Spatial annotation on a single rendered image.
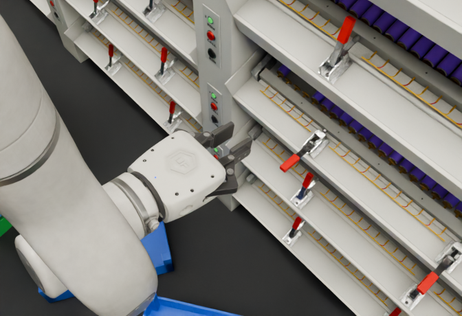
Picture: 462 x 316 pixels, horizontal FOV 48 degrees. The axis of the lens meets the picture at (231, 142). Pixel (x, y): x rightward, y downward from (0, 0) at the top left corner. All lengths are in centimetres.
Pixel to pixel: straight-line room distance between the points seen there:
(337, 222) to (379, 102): 38
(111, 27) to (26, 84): 100
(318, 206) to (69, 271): 62
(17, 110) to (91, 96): 125
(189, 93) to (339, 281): 54
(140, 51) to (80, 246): 83
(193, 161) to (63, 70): 107
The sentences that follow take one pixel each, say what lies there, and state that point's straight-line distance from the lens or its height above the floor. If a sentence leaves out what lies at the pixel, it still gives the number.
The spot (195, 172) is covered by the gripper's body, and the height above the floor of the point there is 63.
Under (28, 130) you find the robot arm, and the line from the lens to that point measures 38.
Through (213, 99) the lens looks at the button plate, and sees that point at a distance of 101.
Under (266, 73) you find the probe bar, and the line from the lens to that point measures 91.
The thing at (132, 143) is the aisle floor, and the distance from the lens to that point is 148.
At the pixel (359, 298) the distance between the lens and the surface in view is 119.
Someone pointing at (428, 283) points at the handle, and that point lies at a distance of 79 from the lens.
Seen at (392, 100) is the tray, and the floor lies 69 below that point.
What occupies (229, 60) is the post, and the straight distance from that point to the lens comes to 87.
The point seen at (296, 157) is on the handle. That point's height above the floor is 51.
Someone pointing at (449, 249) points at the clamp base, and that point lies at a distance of 82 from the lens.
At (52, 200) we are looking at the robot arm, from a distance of 46.
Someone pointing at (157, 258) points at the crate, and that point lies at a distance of 131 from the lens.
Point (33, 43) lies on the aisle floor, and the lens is 182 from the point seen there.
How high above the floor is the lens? 122
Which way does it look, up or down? 57 degrees down
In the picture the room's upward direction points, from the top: straight up
